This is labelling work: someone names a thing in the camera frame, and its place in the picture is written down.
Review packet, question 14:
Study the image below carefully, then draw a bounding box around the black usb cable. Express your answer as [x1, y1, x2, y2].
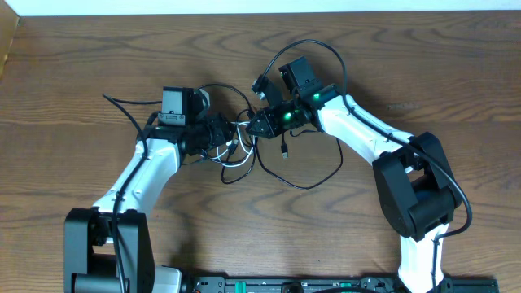
[181, 83, 258, 185]
[253, 129, 344, 190]

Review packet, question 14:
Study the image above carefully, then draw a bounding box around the white usb cable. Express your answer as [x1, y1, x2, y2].
[211, 120, 256, 168]

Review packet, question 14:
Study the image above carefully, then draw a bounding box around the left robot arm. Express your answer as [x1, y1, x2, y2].
[63, 86, 233, 292]

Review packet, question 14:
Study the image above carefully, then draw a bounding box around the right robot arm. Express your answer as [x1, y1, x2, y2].
[247, 57, 462, 292]

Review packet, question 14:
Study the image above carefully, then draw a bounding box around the right camera cable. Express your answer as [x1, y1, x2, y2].
[260, 38, 474, 293]

